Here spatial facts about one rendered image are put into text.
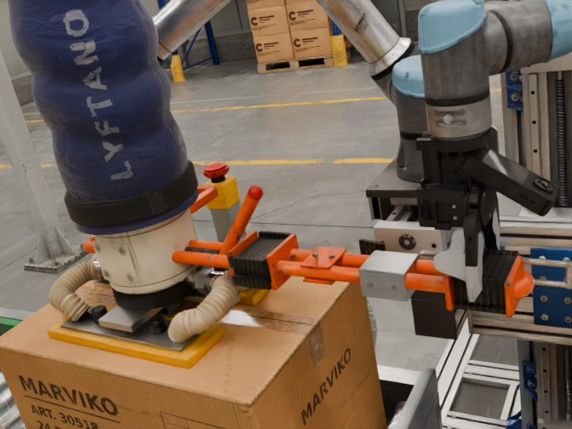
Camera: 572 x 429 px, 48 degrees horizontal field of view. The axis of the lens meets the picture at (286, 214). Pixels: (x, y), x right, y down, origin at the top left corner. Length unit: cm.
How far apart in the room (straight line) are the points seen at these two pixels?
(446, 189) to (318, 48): 810
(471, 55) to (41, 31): 60
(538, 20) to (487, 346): 158
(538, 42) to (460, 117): 12
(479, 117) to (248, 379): 50
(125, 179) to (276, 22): 811
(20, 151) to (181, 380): 317
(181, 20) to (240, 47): 958
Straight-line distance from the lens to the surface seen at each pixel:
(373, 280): 91
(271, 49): 920
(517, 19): 80
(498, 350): 224
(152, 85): 104
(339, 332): 116
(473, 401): 205
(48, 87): 104
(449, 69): 76
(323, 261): 95
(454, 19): 75
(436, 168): 82
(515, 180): 79
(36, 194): 415
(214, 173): 167
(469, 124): 78
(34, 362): 127
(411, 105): 131
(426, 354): 260
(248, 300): 117
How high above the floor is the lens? 152
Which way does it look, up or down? 22 degrees down
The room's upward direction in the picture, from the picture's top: 12 degrees counter-clockwise
